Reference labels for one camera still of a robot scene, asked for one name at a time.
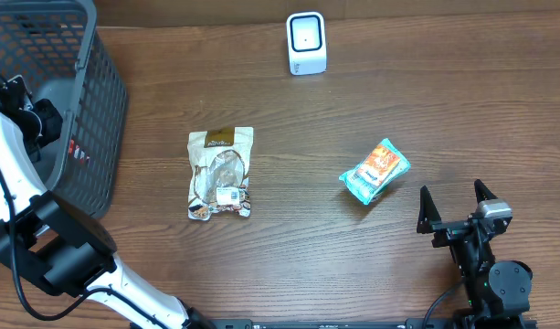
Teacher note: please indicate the grey plastic mesh basket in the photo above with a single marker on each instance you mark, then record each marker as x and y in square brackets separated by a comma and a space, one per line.
[55, 47]

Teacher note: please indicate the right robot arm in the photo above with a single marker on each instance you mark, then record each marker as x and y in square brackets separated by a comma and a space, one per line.
[497, 291]

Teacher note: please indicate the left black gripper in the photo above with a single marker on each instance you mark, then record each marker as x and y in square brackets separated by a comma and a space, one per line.
[11, 87]

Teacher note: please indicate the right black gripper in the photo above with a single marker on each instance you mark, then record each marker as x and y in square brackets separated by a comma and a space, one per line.
[456, 225]

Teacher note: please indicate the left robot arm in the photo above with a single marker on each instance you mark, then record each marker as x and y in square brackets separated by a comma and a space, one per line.
[53, 243]

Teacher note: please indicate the teal orange tissue pack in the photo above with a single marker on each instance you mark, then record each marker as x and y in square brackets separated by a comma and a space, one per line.
[368, 180]

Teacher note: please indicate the white barcode scanner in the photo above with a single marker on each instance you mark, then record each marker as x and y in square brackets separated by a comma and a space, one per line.
[307, 45]

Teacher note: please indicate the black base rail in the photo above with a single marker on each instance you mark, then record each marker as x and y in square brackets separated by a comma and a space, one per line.
[409, 323]

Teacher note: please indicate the red stick sachet pack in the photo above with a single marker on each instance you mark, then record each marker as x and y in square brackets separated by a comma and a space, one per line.
[77, 153]

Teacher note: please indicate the beige Pantree snack pouch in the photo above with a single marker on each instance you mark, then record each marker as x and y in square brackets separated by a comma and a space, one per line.
[220, 163]

